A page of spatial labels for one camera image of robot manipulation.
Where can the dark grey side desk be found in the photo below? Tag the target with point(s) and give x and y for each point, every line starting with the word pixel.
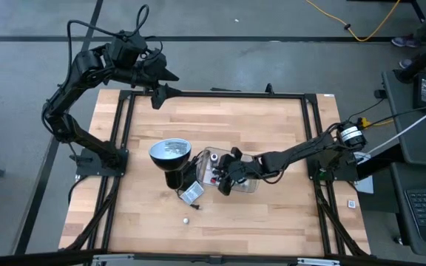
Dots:
pixel 412 147

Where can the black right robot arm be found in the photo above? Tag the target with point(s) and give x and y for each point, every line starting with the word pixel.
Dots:
pixel 294 153

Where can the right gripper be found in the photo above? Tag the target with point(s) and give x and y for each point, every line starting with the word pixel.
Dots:
pixel 240 170

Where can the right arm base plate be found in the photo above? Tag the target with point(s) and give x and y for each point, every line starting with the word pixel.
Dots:
pixel 327 174

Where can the black aluminium table frame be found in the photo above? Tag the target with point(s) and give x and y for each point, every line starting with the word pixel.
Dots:
pixel 235 94

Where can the black power plug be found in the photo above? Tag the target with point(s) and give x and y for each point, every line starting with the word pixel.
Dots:
pixel 379 93

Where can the white rod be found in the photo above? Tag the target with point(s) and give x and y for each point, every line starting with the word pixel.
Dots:
pixel 420 121

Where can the black crossbeam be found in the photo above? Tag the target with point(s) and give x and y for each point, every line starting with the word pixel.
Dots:
pixel 32 259

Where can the clear plastic container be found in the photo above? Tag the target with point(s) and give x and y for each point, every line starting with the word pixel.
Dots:
pixel 203 166

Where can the black gooseneck desk lamp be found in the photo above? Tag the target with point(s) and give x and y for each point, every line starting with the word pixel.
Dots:
pixel 170 155

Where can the silver metal bracket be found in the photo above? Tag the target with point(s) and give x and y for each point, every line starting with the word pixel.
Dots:
pixel 111 259
pixel 318 262

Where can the black stand leg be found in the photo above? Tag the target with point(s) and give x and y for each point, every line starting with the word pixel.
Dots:
pixel 424 59

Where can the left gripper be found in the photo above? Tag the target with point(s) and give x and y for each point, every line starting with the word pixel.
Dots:
pixel 148 70

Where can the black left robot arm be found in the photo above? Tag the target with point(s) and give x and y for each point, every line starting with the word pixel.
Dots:
pixel 69 85

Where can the small white square tag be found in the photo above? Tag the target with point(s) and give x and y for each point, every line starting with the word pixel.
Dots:
pixel 351 204

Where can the yellow plug connector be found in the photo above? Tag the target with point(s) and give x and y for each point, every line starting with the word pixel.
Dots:
pixel 364 122

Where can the person's shoe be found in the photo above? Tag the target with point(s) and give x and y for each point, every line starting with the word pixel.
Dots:
pixel 406 63
pixel 405 41

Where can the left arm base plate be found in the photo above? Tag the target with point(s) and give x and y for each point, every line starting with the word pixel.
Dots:
pixel 94 168

